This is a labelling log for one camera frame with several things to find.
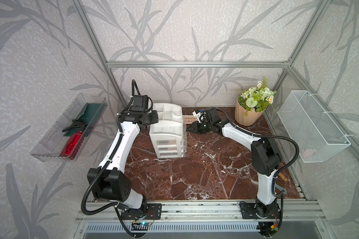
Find white wire mesh basket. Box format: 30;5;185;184
278;90;351;163

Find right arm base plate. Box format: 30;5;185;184
239;200;283;220

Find pink object in basket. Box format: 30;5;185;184
302;148;317;159

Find pink postcard red characters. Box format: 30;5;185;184
182;115;197;124

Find aluminium front rail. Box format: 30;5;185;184
74;201;328;223

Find clear plastic wall tray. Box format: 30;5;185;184
31;93;108;162

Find white green artificial flowers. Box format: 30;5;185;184
237;76;277;113

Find green cloth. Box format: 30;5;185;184
64;103;106;136

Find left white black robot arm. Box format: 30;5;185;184
81;80;159;217

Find white plastic drawer organizer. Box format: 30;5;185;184
149;103;187;158

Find beige flower pot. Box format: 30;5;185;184
234;102;263;126

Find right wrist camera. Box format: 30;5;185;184
192;110;205;123

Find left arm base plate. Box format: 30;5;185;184
121;203;163;220

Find black clamp tool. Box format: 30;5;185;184
62;120;87;132

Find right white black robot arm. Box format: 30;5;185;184
186;107;300;220

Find red brush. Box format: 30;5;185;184
60;130;83;160

